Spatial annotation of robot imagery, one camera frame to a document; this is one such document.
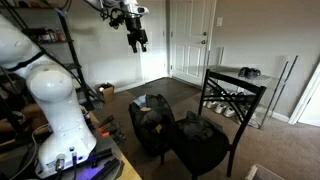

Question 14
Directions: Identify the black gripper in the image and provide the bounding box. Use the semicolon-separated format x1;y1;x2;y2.
126;29;149;54

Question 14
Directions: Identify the dark clothing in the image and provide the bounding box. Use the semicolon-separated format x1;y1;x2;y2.
182;110;216;143

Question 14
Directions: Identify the black metal chair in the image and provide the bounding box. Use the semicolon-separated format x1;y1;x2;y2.
159;68;268;180

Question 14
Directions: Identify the light blue cloth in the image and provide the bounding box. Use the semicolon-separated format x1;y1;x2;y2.
134;94;148;108

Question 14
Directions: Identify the small cardboard box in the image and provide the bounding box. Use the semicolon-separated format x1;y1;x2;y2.
94;82;116;104

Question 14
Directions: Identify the black ladder shelf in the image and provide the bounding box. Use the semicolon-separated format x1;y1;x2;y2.
0;5;102;112

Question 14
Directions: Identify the red jar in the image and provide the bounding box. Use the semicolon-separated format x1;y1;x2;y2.
55;31;67;43

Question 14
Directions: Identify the orange black clamp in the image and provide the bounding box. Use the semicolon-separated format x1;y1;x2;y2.
100;122;122;138
97;115;116;132

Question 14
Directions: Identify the black mesh laundry hamper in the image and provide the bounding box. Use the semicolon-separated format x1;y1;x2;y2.
128;93;176;158

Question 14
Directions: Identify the white sneaker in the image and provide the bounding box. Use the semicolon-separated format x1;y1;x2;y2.
205;99;219;110
248;114;262;128
214;103;228;115
223;106;237;118

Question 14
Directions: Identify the dark jar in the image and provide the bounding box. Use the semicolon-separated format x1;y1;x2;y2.
39;29;53;44

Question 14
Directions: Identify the black shoe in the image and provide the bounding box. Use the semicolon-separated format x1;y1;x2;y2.
248;68;262;80
234;92;248;104
237;66;251;79

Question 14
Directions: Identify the black bar clamp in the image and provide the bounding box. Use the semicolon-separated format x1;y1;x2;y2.
88;147;114;168
91;157;121;180

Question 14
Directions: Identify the brown furniture piece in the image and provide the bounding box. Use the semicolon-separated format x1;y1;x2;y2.
18;103;48;132

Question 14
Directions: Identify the clear plastic bin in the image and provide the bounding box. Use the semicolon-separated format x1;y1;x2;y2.
244;163;286;180

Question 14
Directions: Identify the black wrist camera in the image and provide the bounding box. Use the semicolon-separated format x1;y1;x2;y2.
108;8;127;30

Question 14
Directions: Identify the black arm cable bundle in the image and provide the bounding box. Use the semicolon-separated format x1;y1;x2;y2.
83;0;129;22

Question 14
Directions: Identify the black strap on arm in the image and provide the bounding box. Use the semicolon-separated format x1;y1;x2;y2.
4;49;47;73

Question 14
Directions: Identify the black base cable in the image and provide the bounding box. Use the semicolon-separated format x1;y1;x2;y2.
69;147;80;180
54;157;66;180

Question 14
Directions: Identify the wire shoe rack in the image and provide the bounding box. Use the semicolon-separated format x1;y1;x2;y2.
203;46;299;130

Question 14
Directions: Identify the grey cable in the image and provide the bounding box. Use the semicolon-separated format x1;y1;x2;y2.
9;123;50;180

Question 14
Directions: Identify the white door frame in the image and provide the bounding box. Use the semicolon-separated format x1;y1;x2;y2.
288;62;320;128

